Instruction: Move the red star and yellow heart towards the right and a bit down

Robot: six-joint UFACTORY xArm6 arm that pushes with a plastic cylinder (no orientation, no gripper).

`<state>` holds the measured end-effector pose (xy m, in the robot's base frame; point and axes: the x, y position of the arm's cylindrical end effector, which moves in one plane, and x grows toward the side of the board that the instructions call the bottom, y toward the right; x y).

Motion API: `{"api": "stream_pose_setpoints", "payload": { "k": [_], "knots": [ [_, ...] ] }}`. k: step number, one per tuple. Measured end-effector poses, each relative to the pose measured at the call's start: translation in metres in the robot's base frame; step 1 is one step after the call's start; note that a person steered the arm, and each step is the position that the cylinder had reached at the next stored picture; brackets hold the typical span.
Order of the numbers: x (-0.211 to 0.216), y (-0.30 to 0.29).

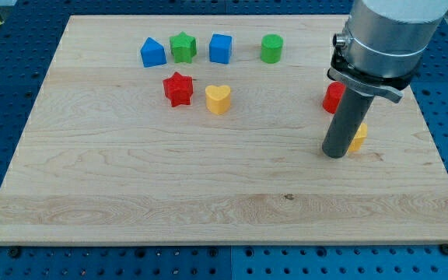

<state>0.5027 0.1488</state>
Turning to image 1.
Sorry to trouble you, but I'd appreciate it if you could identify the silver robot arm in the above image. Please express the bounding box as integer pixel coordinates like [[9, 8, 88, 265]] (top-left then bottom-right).
[[327, 0, 448, 103]]

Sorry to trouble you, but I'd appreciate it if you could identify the yellow heart block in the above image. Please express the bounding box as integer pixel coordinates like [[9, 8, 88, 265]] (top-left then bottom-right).
[[205, 85, 231, 115]]

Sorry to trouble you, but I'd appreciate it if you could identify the red star block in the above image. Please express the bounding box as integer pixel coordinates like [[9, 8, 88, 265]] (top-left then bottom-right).
[[163, 72, 194, 107]]

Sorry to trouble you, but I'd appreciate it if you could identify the green star block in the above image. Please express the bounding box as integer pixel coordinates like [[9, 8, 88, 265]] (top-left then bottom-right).
[[170, 32, 197, 63]]

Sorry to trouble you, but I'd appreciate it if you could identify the wooden board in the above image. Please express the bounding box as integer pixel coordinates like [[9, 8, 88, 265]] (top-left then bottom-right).
[[0, 16, 448, 247]]

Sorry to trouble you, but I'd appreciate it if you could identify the blue cube block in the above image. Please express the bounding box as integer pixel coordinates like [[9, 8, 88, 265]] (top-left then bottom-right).
[[209, 33, 233, 65]]

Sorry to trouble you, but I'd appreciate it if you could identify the green cylinder block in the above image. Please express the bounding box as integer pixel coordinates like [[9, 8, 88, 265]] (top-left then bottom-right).
[[260, 33, 283, 64]]

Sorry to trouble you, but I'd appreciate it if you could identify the blue triangle block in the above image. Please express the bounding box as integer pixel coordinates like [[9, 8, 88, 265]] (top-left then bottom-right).
[[140, 37, 166, 68]]

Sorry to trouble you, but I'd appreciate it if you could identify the red cylinder block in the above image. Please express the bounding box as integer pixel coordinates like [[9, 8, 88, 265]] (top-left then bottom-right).
[[322, 81, 345, 114]]

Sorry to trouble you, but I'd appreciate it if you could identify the yellow block behind rod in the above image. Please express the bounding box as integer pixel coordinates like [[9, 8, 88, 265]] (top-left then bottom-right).
[[348, 123, 368, 152]]

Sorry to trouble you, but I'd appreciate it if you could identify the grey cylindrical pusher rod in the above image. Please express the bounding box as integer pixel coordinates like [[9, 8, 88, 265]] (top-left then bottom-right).
[[322, 88, 374, 159]]

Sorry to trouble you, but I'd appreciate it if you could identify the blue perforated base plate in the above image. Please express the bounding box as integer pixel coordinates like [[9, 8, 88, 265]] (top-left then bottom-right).
[[0, 0, 448, 279]]

